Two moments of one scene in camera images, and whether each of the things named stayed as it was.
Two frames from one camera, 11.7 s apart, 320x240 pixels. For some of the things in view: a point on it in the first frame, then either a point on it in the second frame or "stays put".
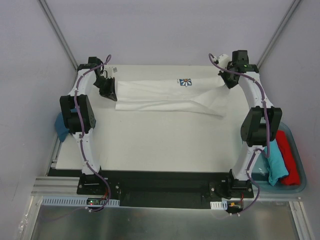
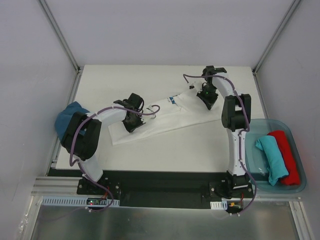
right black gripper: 229,78 → 207,98
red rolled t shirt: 293,178 stays put
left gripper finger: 110,94 → 139,122
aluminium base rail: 55,186 stays put
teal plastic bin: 260,176 stays put
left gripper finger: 114,95 → 130,127
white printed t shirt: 188,95 → 183,108
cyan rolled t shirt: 277,168 stays put
